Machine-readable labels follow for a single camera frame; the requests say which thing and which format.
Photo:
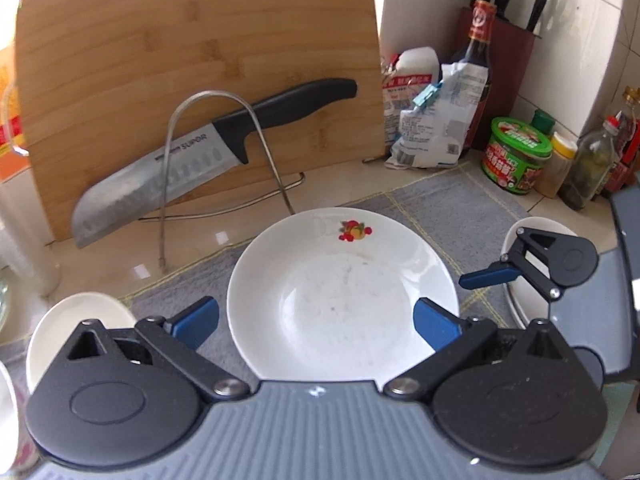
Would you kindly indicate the green capped bottle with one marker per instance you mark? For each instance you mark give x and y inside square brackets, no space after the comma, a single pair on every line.
[542,120]

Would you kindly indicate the yellow lidded spice jar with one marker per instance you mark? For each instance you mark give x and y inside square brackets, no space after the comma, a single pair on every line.
[557,170]

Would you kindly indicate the brown knife block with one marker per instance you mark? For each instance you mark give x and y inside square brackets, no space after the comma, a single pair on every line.
[515,70]

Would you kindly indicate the small white dish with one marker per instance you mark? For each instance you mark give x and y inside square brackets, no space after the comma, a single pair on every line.
[75,320]

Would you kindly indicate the small white bowl pink flowers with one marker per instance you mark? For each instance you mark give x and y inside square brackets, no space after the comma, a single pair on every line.
[10,410]

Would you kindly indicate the dark soy sauce bottle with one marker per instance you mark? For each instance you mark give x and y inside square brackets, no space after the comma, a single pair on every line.
[472,55]

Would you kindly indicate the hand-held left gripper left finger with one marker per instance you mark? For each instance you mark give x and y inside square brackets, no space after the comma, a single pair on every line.
[195,317]

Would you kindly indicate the blue clip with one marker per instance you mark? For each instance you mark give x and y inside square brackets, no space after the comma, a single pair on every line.
[429,95]

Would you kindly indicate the grey checked dish towel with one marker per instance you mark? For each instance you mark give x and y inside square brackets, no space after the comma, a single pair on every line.
[440,195]

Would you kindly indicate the yellow cooking oil jug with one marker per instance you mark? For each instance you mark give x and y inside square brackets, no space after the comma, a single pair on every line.
[7,155]

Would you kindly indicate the green lidded sauce tub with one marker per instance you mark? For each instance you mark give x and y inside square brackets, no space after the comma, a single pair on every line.
[515,155]

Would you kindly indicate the clear bottle with red cap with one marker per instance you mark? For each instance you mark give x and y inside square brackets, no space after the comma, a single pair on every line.
[590,165]

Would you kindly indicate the dark red bottle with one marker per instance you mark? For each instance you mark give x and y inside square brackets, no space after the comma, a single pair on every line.
[625,150]

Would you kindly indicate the white and blue bag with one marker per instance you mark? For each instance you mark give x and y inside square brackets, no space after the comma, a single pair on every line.
[450,125]

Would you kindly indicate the bamboo cutting board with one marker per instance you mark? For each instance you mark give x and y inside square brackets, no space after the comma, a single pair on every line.
[200,35]

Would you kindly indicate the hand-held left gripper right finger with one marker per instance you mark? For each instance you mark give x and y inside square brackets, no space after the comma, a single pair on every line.
[435,325]

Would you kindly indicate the white and red bag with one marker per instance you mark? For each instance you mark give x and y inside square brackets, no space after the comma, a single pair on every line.
[400,110]

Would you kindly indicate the white plate with fruit print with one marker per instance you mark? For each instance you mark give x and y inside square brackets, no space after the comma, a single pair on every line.
[340,300]
[530,305]
[510,302]

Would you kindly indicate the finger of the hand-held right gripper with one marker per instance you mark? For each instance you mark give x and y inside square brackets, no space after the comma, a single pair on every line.
[487,277]

